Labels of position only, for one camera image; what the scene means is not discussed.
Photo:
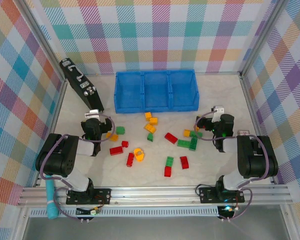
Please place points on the long green lego brick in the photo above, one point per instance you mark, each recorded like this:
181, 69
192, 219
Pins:
183, 143
193, 144

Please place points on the long red lego brick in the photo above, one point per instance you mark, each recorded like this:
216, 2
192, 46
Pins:
130, 159
116, 150

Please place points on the small red lego brick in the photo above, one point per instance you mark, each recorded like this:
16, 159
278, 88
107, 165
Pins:
125, 144

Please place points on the small green lego brick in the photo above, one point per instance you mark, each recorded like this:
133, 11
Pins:
150, 137

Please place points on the yellow oval lego piece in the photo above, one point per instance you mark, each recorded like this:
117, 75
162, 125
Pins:
140, 158

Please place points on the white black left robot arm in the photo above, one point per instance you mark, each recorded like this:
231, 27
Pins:
65, 160

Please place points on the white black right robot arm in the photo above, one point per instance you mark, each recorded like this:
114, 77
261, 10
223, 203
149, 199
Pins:
250, 155

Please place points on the playing card box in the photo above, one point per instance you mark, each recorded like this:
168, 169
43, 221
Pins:
243, 132

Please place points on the blue plastic bin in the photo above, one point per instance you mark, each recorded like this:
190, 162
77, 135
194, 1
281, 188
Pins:
156, 86
128, 87
183, 85

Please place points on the teal foam roll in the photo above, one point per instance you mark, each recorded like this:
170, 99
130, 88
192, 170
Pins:
51, 202

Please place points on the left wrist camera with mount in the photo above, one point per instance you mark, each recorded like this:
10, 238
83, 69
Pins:
92, 113

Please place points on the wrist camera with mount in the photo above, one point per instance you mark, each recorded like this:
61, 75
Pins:
92, 113
218, 111

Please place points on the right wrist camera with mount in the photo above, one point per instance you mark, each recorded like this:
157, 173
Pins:
218, 111

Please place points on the aluminium back rail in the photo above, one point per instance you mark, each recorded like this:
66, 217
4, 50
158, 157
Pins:
220, 73

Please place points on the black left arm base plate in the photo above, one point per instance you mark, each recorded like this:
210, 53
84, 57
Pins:
102, 195

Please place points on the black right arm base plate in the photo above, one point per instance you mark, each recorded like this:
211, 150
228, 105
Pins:
207, 195

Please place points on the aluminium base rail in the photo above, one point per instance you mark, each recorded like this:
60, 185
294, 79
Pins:
152, 195

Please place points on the aluminium frame post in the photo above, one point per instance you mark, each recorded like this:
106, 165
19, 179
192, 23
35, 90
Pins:
41, 37
263, 37

